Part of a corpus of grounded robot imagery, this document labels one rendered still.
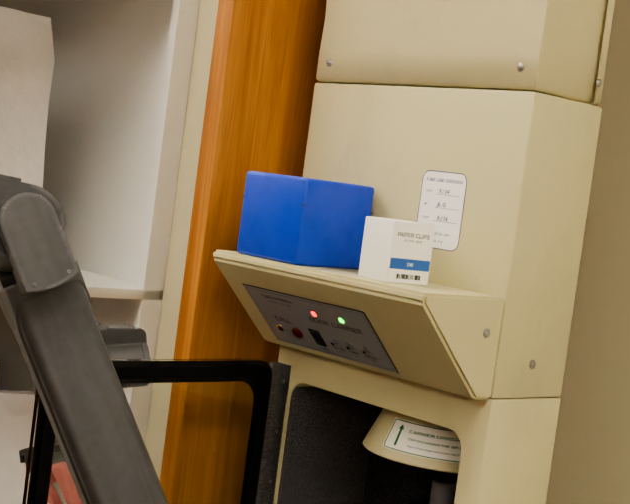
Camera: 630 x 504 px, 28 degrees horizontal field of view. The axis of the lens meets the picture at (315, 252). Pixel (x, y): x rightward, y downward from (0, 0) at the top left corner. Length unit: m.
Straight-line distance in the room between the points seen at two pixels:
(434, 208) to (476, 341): 0.16
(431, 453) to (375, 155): 0.32
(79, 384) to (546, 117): 0.55
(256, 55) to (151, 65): 1.03
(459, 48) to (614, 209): 0.46
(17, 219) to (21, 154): 1.55
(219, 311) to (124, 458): 0.54
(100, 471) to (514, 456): 0.49
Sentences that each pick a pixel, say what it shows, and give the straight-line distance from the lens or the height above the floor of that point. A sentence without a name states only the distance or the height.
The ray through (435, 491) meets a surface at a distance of 1.42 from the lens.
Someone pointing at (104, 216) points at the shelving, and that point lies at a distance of 2.55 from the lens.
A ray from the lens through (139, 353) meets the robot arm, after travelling 1.41.
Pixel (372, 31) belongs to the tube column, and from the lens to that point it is 1.39.
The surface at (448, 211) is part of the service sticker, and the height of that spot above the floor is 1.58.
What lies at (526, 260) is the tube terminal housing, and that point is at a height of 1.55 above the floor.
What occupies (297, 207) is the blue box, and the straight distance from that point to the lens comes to 1.28.
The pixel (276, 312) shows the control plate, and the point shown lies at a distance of 1.36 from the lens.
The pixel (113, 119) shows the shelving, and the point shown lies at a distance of 2.56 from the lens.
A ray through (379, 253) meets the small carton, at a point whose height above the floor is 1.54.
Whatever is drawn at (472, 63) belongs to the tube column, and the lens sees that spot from 1.28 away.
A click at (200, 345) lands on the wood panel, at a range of 1.45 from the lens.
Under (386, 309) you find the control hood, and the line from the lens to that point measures 1.19.
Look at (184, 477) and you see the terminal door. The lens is 1.39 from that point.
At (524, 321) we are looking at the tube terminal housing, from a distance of 1.25.
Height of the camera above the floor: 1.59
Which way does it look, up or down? 3 degrees down
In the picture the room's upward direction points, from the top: 8 degrees clockwise
